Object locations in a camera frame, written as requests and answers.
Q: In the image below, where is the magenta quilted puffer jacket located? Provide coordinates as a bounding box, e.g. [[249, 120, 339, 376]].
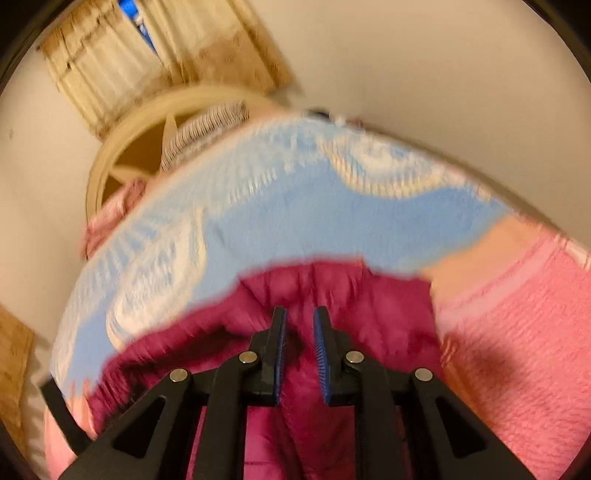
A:
[[87, 262, 442, 479]]

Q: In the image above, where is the beige side curtain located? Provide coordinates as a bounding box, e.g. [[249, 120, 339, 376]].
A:
[[0, 306, 34, 456]]

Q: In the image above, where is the pink and blue bedspread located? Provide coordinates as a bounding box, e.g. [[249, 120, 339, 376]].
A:
[[51, 115, 590, 479]]

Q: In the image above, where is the folded pink floral blanket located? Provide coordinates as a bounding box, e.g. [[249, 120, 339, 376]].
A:
[[81, 178, 147, 260]]

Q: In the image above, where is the striped grey pillow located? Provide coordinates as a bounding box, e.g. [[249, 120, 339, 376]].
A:
[[159, 101, 249, 172]]

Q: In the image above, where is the cream wooden headboard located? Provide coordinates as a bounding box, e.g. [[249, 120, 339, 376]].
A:
[[85, 84, 279, 218]]

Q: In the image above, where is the dark object beside bed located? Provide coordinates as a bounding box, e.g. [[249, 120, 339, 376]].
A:
[[305, 109, 346, 125]]

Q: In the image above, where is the beige window curtain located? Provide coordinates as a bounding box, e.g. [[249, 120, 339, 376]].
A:
[[40, 0, 293, 140]]

